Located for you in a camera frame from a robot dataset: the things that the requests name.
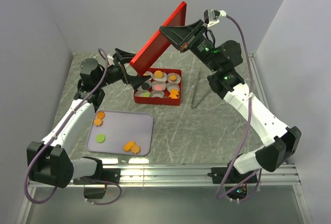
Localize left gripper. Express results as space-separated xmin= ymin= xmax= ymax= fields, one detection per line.
xmin=96 ymin=49 xmax=151 ymax=89

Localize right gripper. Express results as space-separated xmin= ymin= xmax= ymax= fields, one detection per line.
xmin=158 ymin=20 xmax=220 ymax=73

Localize black sandwich cookie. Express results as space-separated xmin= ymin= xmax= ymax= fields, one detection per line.
xmin=141 ymin=82 xmax=150 ymax=90

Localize red box lid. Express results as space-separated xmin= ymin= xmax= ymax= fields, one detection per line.
xmin=130 ymin=1 xmax=187 ymax=76

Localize orange round cookie hidden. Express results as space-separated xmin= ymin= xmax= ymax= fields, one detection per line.
xmin=154 ymin=70 xmax=163 ymax=79

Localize pink sandwich cookie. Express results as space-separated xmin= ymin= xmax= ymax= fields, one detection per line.
xmin=154 ymin=84 xmax=163 ymax=91

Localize brown round cookie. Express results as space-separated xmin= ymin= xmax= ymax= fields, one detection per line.
xmin=169 ymin=74 xmax=177 ymax=82

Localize orange fish cookie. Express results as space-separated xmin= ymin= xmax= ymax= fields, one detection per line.
xmin=123 ymin=141 xmax=135 ymax=152
xmin=169 ymin=88 xmax=179 ymax=99

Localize metal tongs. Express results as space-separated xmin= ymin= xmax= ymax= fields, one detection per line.
xmin=190 ymin=68 xmax=211 ymax=110

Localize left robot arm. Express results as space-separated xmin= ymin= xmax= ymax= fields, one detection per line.
xmin=24 ymin=49 xmax=149 ymax=188

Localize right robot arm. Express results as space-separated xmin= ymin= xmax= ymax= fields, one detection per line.
xmin=159 ymin=20 xmax=302 ymax=182

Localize red cookie box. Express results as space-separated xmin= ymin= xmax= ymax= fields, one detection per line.
xmin=133 ymin=68 xmax=182 ymax=106

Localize chocolate chip cookie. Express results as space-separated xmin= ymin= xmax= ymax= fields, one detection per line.
xmin=96 ymin=111 xmax=106 ymax=120

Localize orange leaf cookie top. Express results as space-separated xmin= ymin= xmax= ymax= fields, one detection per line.
xmin=94 ymin=118 xmax=103 ymax=126

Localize orange leaf cookie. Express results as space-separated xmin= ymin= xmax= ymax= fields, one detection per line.
xmin=94 ymin=118 xmax=103 ymax=126
xmin=131 ymin=144 xmax=141 ymax=154

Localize lavender plastic tray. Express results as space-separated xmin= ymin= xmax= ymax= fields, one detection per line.
xmin=86 ymin=110 xmax=154 ymax=156

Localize orange fish cookie bottom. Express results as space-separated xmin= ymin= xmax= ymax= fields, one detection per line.
xmin=123 ymin=141 xmax=135 ymax=152

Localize orange leaf cookie bottom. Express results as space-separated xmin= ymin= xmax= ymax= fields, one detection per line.
xmin=131 ymin=144 xmax=141 ymax=154

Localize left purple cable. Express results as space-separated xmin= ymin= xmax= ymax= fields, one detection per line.
xmin=23 ymin=48 xmax=123 ymax=205

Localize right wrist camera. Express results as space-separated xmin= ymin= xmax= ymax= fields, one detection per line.
xmin=204 ymin=9 xmax=227 ymax=27

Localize aluminium rail right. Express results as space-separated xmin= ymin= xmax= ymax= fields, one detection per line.
xmin=248 ymin=53 xmax=269 ymax=109

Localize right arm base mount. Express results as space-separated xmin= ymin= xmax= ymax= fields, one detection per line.
xmin=207 ymin=167 xmax=258 ymax=184

